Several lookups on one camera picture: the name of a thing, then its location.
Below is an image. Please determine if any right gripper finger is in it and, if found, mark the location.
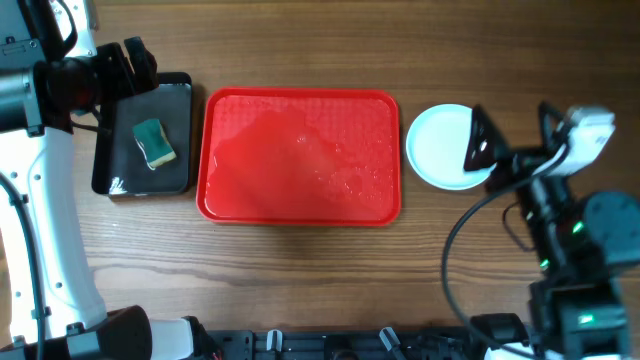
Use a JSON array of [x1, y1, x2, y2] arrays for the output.
[[538, 101, 566, 148], [463, 105, 510, 172]]

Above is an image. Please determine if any light blue plate top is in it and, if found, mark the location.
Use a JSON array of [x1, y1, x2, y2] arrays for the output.
[[405, 104, 496, 191]]

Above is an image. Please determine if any yellow green sponge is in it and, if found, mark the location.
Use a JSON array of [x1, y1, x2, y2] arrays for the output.
[[133, 118, 177, 170]]

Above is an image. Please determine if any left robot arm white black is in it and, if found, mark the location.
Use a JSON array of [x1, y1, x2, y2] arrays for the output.
[[1, 1, 224, 359]]

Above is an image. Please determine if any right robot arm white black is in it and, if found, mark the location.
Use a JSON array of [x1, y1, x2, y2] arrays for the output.
[[463, 102, 639, 359]]

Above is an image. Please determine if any black water basin tray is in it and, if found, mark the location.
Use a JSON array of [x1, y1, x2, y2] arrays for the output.
[[91, 72, 193, 197]]

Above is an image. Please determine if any red plastic tray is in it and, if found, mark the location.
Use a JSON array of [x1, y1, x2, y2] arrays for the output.
[[196, 87, 402, 227]]

